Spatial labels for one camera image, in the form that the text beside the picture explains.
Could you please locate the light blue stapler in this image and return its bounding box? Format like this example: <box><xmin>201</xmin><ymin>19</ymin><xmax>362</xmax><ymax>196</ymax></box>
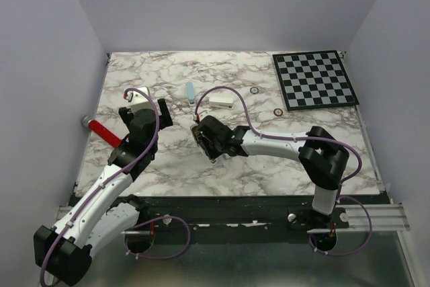
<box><xmin>185</xmin><ymin>82</ymin><xmax>196</xmax><ymax>105</ymax></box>

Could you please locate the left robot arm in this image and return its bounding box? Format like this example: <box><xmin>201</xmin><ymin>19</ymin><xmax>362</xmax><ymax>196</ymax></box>
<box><xmin>33</xmin><ymin>99</ymin><xmax>173</xmax><ymax>286</ymax></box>

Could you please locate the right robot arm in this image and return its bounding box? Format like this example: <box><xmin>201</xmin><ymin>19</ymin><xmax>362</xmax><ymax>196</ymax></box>
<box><xmin>191</xmin><ymin>116</ymin><xmax>349</xmax><ymax>228</ymax></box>

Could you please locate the white stapler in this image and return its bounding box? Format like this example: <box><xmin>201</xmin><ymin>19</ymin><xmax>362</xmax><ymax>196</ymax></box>
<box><xmin>209</xmin><ymin>96</ymin><xmax>234</xmax><ymax>110</ymax></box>

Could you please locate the blue poker chip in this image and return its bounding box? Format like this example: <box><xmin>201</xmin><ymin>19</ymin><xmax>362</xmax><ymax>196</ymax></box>
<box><xmin>250</xmin><ymin>87</ymin><xmax>259</xmax><ymax>94</ymax></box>

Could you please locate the red poker chip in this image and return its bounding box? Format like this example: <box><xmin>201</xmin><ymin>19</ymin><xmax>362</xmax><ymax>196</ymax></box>
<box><xmin>273</xmin><ymin>108</ymin><xmax>283</xmax><ymax>116</ymax></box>

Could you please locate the black white checkerboard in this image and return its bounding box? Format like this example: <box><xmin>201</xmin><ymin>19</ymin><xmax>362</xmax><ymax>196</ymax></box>
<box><xmin>272</xmin><ymin>50</ymin><xmax>359</xmax><ymax>112</ymax></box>

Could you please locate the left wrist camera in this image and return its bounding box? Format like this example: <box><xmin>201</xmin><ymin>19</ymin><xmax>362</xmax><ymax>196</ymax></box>
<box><xmin>124</xmin><ymin>91</ymin><xmax>153</xmax><ymax>113</ymax></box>

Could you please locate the red handled tool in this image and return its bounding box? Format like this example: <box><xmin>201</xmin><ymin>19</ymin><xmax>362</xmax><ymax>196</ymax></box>
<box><xmin>81</xmin><ymin>116</ymin><xmax>122</xmax><ymax>148</ymax></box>

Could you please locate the black mounting base plate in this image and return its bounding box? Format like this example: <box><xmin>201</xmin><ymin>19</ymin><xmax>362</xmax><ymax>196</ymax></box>
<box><xmin>69</xmin><ymin>194</ymin><xmax>352</xmax><ymax>246</ymax></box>

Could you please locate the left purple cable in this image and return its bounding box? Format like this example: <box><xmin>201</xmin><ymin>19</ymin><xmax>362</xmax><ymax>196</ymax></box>
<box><xmin>39</xmin><ymin>87</ymin><xmax>192</xmax><ymax>286</ymax></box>

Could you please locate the purple cable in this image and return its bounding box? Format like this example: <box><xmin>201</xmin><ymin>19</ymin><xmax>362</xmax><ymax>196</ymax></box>
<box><xmin>39</xmin><ymin>87</ymin><xmax>192</xmax><ymax>286</ymax></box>
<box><xmin>193</xmin><ymin>87</ymin><xmax>372</xmax><ymax>257</ymax></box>

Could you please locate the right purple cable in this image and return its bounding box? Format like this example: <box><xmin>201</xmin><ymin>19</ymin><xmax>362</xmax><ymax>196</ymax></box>
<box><xmin>193</xmin><ymin>87</ymin><xmax>372</xmax><ymax>257</ymax></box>

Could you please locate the aluminium rail frame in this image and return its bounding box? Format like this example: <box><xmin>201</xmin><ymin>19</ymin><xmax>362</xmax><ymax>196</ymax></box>
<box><xmin>36</xmin><ymin>202</ymin><xmax>416</xmax><ymax>287</ymax></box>

